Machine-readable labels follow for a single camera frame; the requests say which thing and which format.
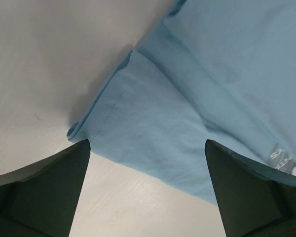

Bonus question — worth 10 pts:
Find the light blue t shirt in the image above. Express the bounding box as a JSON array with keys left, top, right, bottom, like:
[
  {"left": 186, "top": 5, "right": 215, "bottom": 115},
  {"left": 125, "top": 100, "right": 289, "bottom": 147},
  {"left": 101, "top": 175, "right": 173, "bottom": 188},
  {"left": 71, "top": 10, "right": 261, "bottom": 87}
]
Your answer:
[{"left": 67, "top": 0, "right": 296, "bottom": 203}]

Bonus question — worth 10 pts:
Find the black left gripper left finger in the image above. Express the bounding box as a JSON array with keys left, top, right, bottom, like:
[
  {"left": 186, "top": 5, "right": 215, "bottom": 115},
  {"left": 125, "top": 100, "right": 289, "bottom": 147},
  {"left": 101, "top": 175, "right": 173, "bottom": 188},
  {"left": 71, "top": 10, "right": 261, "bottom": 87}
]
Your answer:
[{"left": 0, "top": 140, "right": 90, "bottom": 237}]

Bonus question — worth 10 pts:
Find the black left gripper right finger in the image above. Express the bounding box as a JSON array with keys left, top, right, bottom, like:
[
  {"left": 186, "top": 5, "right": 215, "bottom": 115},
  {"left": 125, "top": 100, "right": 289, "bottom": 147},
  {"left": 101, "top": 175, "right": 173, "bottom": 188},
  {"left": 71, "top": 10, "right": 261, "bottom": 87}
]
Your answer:
[{"left": 205, "top": 140, "right": 296, "bottom": 237}]

